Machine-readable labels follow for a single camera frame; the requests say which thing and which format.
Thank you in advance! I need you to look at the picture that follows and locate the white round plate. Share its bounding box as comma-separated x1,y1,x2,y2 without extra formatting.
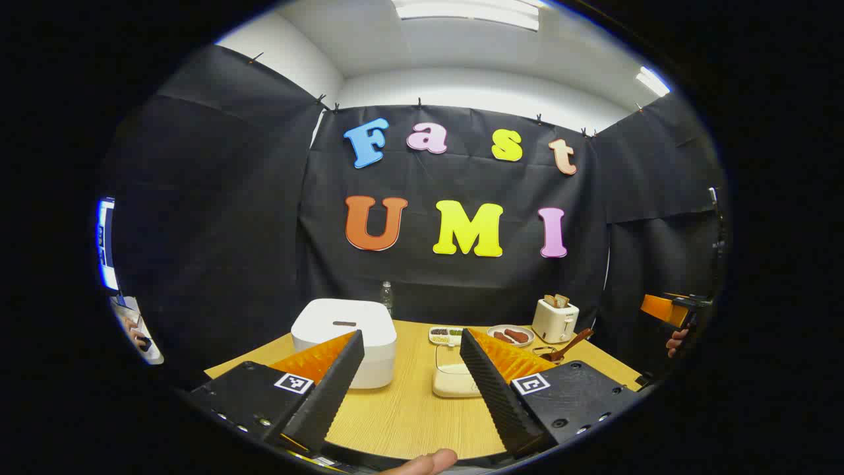
487,325,535,348

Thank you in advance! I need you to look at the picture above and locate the black backdrop cloth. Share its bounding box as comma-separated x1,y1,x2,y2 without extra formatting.
105,45,726,387

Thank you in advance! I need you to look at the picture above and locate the white side desk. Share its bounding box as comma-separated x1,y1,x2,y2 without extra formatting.
110,296,165,366

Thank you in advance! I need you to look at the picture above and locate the computer monitor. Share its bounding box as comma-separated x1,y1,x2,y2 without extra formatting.
97,198,120,292

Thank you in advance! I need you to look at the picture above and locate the white rice cooker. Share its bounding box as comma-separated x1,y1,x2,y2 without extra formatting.
291,298,398,390

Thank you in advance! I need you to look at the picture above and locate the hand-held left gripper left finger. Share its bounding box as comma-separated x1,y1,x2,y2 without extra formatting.
188,330,365,456

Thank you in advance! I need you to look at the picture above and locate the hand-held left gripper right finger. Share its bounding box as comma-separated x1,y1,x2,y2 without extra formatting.
460,328,644,460

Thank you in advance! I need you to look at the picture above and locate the small ceiling light panel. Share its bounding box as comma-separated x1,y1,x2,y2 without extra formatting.
636,66,671,98

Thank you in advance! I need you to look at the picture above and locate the white toaster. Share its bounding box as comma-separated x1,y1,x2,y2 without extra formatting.
531,298,580,344

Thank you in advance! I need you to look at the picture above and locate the brown wooden spoon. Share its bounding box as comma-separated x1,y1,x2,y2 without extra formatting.
541,329,594,363

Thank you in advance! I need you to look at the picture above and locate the large ceiling light panel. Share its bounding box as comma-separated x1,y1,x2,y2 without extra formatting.
392,0,543,31

